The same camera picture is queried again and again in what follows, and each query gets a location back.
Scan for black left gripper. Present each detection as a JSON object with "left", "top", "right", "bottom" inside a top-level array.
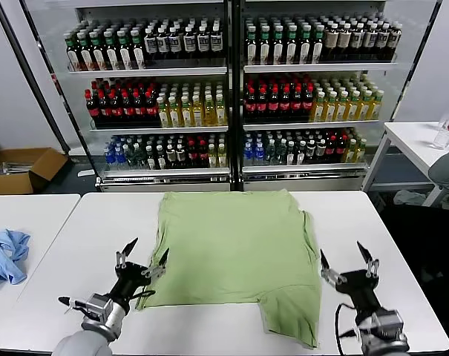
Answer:
[{"left": 110, "top": 237, "right": 171, "bottom": 303}]

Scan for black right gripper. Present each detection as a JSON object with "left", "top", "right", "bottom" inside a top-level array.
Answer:
[{"left": 319, "top": 240, "right": 383, "bottom": 312}]

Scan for green t-shirt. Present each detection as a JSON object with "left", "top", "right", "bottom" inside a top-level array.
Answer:
[{"left": 134, "top": 188, "right": 324, "bottom": 350}]

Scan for grey cloth pile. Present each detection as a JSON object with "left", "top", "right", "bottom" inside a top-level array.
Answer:
[{"left": 393, "top": 189, "right": 429, "bottom": 207}]

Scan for green tinted water bottle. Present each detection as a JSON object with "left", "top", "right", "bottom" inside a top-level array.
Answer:
[
  {"left": 126, "top": 143, "right": 138, "bottom": 170},
  {"left": 265, "top": 139, "right": 277, "bottom": 166},
  {"left": 275, "top": 139, "right": 287, "bottom": 166}
]

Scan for crumpled blue cloth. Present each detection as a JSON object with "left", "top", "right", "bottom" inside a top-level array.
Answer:
[{"left": 0, "top": 228, "right": 31, "bottom": 290}]

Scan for open cardboard box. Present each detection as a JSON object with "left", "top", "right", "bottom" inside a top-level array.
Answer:
[{"left": 0, "top": 147, "right": 70, "bottom": 196}]

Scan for white side table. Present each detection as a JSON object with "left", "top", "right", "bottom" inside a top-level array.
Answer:
[{"left": 361, "top": 121, "right": 449, "bottom": 207}]

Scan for grey metal parts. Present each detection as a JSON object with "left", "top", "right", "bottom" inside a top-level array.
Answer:
[{"left": 0, "top": 159, "right": 34, "bottom": 176}]

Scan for clear water bottle red label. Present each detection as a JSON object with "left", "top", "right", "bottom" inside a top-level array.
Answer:
[{"left": 433, "top": 95, "right": 449, "bottom": 151}]

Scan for glass drink cooler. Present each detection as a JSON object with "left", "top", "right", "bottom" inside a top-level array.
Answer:
[{"left": 22, "top": 0, "right": 235, "bottom": 193}]

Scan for shelf with drink bottles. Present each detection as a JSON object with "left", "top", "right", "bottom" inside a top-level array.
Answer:
[{"left": 233, "top": 0, "right": 442, "bottom": 193}]

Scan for green cap tea bottle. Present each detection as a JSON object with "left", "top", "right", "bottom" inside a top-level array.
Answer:
[
  {"left": 246, "top": 26, "right": 258, "bottom": 66},
  {"left": 91, "top": 30, "right": 107, "bottom": 71},
  {"left": 77, "top": 30, "right": 94, "bottom": 71},
  {"left": 298, "top": 25, "right": 312, "bottom": 65},
  {"left": 130, "top": 28, "right": 145, "bottom": 70},
  {"left": 285, "top": 25, "right": 298, "bottom": 65},
  {"left": 258, "top": 25, "right": 272, "bottom": 66},
  {"left": 272, "top": 25, "right": 285, "bottom": 66},
  {"left": 103, "top": 29, "right": 119, "bottom": 70},
  {"left": 117, "top": 29, "right": 133, "bottom": 70},
  {"left": 65, "top": 31, "right": 81, "bottom": 71},
  {"left": 312, "top": 24, "right": 325, "bottom": 65}
]

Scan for black slanted pole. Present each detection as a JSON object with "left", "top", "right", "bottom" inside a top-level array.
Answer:
[{"left": 0, "top": 0, "right": 71, "bottom": 155}]

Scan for dark label tea bottle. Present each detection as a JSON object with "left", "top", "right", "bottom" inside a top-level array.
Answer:
[
  {"left": 389, "top": 22, "right": 403, "bottom": 60},
  {"left": 157, "top": 27, "right": 170, "bottom": 62},
  {"left": 144, "top": 27, "right": 157, "bottom": 62},
  {"left": 364, "top": 23, "right": 378, "bottom": 61},
  {"left": 169, "top": 26, "right": 183, "bottom": 62},
  {"left": 376, "top": 22, "right": 390, "bottom": 61},
  {"left": 210, "top": 24, "right": 223, "bottom": 61},
  {"left": 183, "top": 25, "right": 197, "bottom": 62},
  {"left": 351, "top": 23, "right": 365, "bottom": 61},
  {"left": 197, "top": 25, "right": 211, "bottom": 62}
]

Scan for beige label tea bottle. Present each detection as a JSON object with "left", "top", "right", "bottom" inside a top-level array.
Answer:
[
  {"left": 338, "top": 23, "right": 352, "bottom": 61},
  {"left": 325, "top": 23, "right": 339, "bottom": 61}
]

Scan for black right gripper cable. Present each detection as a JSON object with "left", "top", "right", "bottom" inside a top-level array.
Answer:
[{"left": 334, "top": 303, "right": 362, "bottom": 356}]

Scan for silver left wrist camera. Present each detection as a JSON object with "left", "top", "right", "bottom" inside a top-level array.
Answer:
[{"left": 58, "top": 292, "right": 114, "bottom": 323}]

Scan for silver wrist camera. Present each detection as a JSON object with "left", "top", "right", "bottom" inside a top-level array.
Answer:
[
  {"left": 58, "top": 292, "right": 114, "bottom": 323},
  {"left": 368, "top": 309, "right": 406, "bottom": 340}
]

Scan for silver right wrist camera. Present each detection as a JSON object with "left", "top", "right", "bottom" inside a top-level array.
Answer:
[{"left": 368, "top": 309, "right": 406, "bottom": 340}]

